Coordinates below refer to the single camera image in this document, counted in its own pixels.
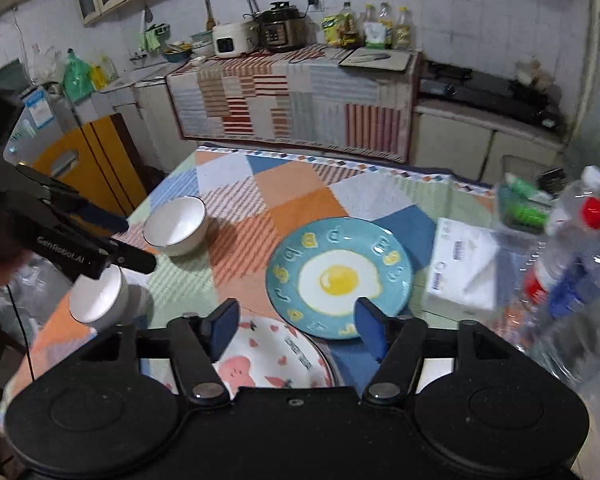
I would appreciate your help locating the bags beside stove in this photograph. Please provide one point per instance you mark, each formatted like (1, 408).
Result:
(532, 75)

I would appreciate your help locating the white ribbed bowl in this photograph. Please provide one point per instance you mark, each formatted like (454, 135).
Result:
(97, 297)
(175, 225)

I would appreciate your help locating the silver appliance with blue label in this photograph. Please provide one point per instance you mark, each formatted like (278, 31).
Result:
(35, 120)

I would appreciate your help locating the yellow wooden door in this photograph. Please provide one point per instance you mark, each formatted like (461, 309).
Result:
(95, 155)

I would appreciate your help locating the white pink cartoon plate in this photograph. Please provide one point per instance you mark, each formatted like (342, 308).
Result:
(265, 355)

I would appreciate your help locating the white rice cooker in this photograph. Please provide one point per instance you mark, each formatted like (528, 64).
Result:
(232, 40)

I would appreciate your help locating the person's left hand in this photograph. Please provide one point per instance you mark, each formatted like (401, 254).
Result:
(0, 277)

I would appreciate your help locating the cooking oil bottle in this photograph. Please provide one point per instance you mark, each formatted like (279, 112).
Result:
(369, 20)
(402, 30)
(385, 22)
(350, 22)

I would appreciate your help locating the dark pressure cooker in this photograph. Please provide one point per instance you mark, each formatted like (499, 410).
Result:
(282, 27)

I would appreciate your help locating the grey cutting board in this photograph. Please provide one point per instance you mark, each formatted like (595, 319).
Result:
(397, 60)

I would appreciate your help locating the clear white cap water bottle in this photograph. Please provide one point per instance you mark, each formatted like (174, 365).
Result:
(594, 176)

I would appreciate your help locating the red label water bottle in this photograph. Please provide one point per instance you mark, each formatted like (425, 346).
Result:
(592, 212)

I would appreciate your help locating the black gas stove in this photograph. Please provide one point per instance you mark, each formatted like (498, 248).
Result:
(480, 87)

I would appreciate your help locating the blue fried egg plate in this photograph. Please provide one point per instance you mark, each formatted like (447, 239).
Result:
(290, 270)

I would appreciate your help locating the wall socket with plug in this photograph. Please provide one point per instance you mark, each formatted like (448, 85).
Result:
(314, 3)

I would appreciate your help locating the cream base cabinets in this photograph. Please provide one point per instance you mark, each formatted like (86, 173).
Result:
(460, 145)

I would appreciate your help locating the yellow green packet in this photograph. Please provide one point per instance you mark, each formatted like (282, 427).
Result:
(332, 30)

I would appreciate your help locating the green hanging cloth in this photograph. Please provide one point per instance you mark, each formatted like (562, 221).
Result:
(153, 36)

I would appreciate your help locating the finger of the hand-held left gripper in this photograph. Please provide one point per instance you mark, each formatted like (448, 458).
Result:
(105, 220)
(132, 259)

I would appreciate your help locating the blue label water bottle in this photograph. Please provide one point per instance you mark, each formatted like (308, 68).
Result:
(567, 292)

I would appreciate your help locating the checkered patchwork tablecloth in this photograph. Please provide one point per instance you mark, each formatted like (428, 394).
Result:
(300, 185)

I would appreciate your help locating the kitchen knife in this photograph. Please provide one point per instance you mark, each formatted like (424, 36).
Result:
(370, 56)

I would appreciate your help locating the wooden spatula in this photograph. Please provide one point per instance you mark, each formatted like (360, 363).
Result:
(209, 10)

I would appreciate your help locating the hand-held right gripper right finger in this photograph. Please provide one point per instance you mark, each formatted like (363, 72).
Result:
(367, 329)

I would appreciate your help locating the green plastic bag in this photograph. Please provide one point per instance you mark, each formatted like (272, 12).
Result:
(77, 77)

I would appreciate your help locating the striped patchwork counter cloth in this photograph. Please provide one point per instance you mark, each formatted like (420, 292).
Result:
(280, 100)

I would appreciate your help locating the green bottle in holder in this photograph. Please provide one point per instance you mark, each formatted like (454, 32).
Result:
(522, 211)

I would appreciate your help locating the white tissue pack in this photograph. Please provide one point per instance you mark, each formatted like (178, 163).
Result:
(460, 265)

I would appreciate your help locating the blue basin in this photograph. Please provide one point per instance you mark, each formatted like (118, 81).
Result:
(177, 53)

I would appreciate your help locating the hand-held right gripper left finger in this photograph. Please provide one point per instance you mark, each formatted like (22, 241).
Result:
(225, 325)

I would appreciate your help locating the cream pipe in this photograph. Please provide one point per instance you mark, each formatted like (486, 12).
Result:
(589, 35)

